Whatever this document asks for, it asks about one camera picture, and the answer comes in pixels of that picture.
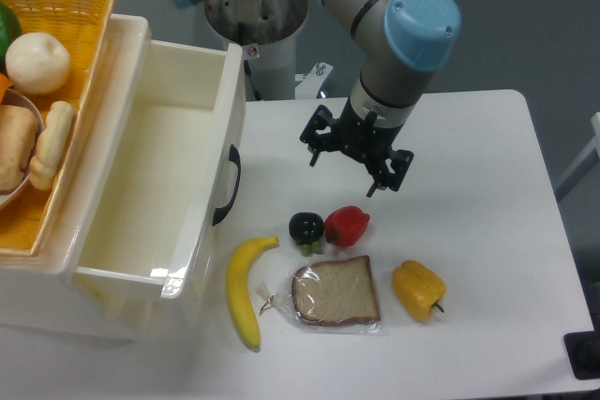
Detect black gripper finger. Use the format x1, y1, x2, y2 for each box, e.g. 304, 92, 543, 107
300, 105, 343, 167
366, 148, 414, 198

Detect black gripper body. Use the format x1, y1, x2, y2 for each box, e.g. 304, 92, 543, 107
332, 99, 397, 170

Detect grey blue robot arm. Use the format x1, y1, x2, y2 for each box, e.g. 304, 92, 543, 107
171, 0, 461, 191

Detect dark purple mangosteen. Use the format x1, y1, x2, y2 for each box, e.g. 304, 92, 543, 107
288, 212, 324, 257

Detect red bell pepper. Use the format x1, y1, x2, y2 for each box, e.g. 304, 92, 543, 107
324, 205, 370, 248

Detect yellow bell pepper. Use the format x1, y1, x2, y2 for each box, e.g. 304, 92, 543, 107
392, 259, 446, 322

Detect bread slice in plastic bag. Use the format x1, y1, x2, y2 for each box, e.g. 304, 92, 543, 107
255, 255, 382, 334

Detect yellow banana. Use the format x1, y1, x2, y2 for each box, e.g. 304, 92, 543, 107
225, 236, 279, 351

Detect white furniture edge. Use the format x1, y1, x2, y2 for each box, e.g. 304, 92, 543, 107
554, 112, 599, 202

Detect black object at table edge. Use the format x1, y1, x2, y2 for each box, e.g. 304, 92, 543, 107
563, 331, 599, 380

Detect yellow woven basket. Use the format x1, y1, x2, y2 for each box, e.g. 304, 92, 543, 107
1, 0, 114, 257

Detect beige bread roll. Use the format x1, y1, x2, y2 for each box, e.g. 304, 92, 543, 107
29, 101, 75, 190

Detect white round onion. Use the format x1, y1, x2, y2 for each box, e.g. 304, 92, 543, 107
5, 32, 71, 95

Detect tan bread loaf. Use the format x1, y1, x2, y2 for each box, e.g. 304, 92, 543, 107
0, 104, 38, 193

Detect beige bowl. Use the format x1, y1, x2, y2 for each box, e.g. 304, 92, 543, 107
1, 89, 44, 209

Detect orange vegetable piece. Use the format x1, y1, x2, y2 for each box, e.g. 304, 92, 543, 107
0, 73, 12, 101

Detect green vegetable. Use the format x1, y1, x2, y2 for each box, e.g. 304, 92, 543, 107
0, 3, 22, 72

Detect white drawer cabinet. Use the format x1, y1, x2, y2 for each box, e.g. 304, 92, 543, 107
1, 15, 202, 339

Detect white drawer with black handle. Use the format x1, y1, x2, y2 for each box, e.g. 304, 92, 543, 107
76, 41, 246, 301

